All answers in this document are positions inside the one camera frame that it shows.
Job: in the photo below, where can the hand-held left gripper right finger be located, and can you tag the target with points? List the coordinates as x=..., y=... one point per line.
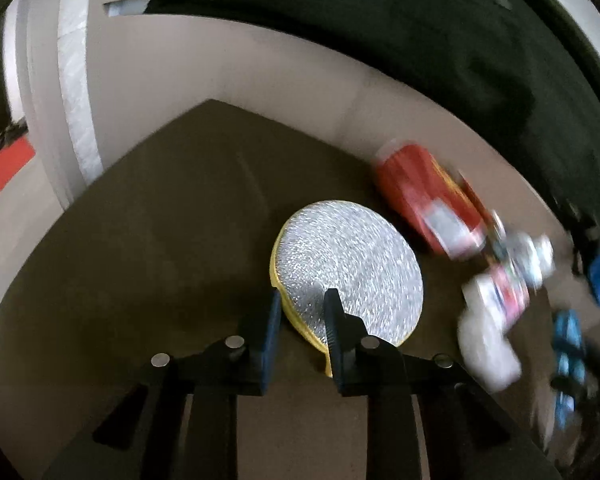
x=336, y=350

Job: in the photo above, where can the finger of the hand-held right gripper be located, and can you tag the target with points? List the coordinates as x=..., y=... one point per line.
x=569, y=360

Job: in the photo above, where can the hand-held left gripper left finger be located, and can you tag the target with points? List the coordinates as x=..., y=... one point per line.
x=270, y=335

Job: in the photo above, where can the white pink packet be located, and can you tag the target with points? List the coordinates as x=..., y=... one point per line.
x=487, y=355

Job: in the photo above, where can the silver round pad yellow edge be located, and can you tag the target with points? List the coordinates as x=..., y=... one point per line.
x=350, y=260

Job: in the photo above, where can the white printed wrapper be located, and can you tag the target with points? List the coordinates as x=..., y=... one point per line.
x=505, y=280

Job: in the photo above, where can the red snack container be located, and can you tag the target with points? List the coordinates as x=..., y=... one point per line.
x=425, y=195

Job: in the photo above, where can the brown table cloth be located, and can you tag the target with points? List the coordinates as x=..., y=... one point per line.
x=155, y=235

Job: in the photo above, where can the red paper sign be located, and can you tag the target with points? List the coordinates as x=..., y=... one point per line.
x=2, y=175

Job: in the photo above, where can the black fabric bag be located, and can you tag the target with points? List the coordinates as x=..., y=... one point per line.
x=380, y=20

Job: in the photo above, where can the grey metal rail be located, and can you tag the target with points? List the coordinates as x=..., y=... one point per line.
x=125, y=6

